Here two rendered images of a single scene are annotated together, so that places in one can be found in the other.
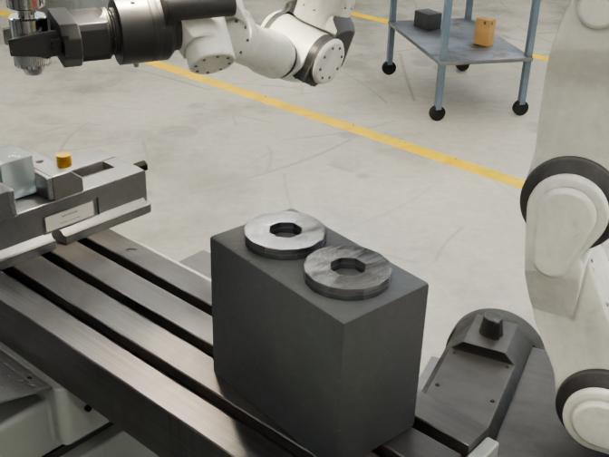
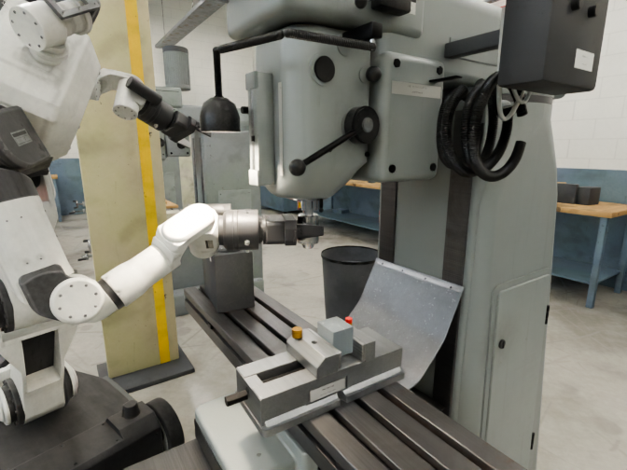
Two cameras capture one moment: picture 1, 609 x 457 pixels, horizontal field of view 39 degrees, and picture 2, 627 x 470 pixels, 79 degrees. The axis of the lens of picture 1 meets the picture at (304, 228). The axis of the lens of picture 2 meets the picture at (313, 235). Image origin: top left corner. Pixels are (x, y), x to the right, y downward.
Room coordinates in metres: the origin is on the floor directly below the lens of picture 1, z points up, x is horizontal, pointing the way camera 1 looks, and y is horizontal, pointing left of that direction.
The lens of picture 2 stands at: (1.90, 0.59, 1.41)
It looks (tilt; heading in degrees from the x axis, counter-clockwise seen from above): 13 degrees down; 195
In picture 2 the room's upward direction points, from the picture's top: straight up
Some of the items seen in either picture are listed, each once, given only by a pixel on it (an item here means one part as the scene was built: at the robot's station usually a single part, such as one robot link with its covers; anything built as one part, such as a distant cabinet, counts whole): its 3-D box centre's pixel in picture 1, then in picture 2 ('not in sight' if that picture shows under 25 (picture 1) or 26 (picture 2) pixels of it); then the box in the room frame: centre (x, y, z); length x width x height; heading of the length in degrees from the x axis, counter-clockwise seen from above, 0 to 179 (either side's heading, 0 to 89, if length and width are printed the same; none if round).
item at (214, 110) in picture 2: not in sight; (219, 114); (1.24, 0.23, 1.47); 0.07 x 0.07 x 0.06
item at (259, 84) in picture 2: not in sight; (260, 131); (1.18, 0.29, 1.45); 0.04 x 0.04 x 0.21; 50
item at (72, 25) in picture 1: (101, 34); (267, 230); (1.14, 0.28, 1.24); 0.13 x 0.12 x 0.10; 25
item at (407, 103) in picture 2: not in sight; (376, 122); (0.95, 0.49, 1.47); 0.24 x 0.19 x 0.26; 50
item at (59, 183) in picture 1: (43, 172); (313, 351); (1.21, 0.40, 1.00); 0.12 x 0.06 x 0.04; 47
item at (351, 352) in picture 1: (313, 325); (227, 270); (0.80, -0.01, 1.01); 0.22 x 0.12 x 0.20; 41
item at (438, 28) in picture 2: not in sight; (462, 54); (0.72, 0.68, 1.66); 0.80 x 0.23 x 0.20; 140
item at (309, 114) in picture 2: not in sight; (310, 119); (1.10, 0.36, 1.47); 0.21 x 0.19 x 0.32; 50
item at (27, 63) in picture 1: (30, 43); (308, 230); (1.10, 0.36, 1.23); 0.05 x 0.05 x 0.06
